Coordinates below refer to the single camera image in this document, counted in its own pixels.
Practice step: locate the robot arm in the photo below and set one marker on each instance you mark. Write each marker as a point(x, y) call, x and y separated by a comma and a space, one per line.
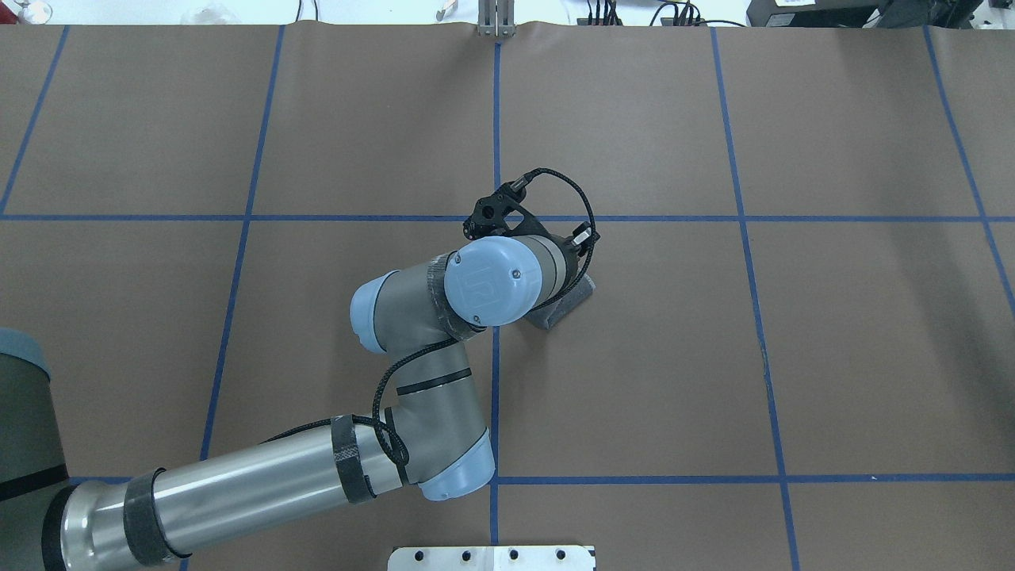
point(423, 425)

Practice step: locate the black box with label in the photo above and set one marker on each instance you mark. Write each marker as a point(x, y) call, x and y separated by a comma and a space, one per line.
point(811, 14)

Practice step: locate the aluminium frame post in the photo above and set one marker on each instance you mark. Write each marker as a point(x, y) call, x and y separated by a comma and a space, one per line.
point(496, 18)

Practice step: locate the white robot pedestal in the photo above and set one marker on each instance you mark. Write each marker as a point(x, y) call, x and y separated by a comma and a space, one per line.
point(518, 557)

